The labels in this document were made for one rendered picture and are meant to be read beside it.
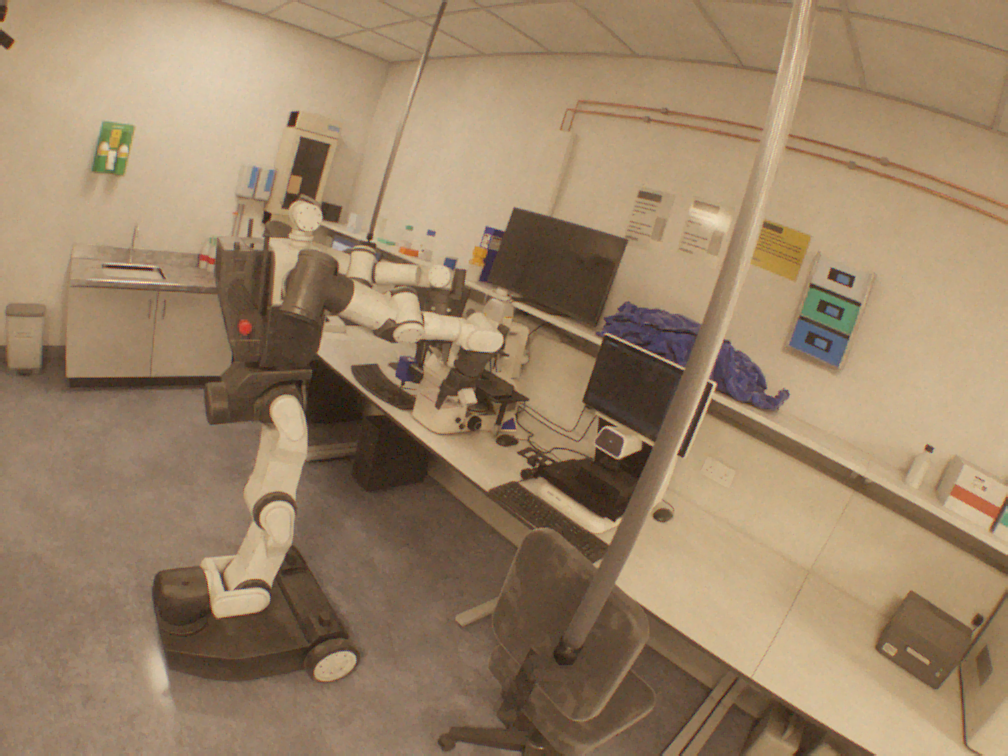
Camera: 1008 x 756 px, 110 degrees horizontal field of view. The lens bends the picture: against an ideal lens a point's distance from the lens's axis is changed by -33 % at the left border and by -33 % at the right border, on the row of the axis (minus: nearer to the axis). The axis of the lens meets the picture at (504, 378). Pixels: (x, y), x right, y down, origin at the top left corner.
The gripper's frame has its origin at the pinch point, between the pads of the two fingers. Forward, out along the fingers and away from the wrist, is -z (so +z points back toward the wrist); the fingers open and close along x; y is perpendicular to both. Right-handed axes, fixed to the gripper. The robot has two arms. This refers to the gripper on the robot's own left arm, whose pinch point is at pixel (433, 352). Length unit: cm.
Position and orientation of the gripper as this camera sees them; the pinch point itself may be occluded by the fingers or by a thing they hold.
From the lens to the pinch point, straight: 161.8
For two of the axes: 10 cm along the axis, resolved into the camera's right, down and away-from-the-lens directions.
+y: -7.6, -2.0, 6.2
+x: 6.4, -0.2, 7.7
